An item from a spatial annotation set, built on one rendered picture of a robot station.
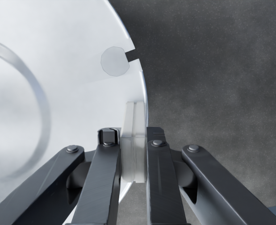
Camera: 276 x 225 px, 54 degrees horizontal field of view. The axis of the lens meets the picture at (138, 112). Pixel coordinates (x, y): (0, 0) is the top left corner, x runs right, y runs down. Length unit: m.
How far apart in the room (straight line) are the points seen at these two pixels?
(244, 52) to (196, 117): 0.15
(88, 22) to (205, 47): 0.35
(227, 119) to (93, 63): 0.41
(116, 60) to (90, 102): 0.04
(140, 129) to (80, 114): 0.08
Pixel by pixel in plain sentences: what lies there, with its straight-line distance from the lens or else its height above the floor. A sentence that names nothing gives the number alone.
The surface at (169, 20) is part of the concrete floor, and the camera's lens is 0.52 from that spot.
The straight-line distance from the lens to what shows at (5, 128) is 0.25.
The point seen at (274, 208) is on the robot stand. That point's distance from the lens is 0.72.
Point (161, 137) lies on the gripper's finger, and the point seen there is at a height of 0.37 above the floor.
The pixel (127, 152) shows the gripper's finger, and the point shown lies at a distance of 0.15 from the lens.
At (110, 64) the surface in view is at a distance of 0.21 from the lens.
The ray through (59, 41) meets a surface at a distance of 0.22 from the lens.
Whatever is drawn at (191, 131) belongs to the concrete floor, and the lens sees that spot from 0.58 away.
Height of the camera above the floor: 0.52
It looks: 71 degrees down
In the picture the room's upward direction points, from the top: 177 degrees counter-clockwise
